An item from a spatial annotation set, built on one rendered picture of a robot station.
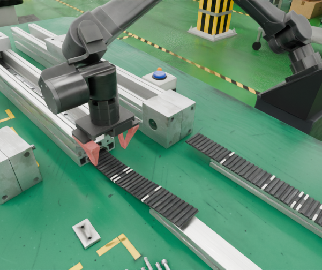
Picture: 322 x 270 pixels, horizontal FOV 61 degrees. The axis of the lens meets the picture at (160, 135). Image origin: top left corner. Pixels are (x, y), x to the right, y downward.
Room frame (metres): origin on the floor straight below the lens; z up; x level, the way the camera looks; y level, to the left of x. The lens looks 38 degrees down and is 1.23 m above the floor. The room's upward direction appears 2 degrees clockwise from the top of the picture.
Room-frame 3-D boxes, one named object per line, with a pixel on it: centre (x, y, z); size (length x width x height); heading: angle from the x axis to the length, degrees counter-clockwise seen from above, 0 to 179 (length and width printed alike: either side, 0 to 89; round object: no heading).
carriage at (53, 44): (0.89, 0.30, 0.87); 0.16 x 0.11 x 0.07; 46
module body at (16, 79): (0.76, 0.43, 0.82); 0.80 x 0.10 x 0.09; 46
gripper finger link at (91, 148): (0.43, 0.13, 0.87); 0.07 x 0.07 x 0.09; 46
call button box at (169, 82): (0.79, 0.02, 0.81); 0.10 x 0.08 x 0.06; 136
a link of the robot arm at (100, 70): (0.44, 0.11, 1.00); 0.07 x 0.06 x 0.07; 134
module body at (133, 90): (0.89, 0.30, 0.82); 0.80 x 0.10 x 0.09; 46
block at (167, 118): (0.59, -0.03, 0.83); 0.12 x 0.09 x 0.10; 136
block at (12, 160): (0.41, 0.31, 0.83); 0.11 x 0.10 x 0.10; 140
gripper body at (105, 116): (0.45, 0.11, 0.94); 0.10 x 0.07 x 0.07; 136
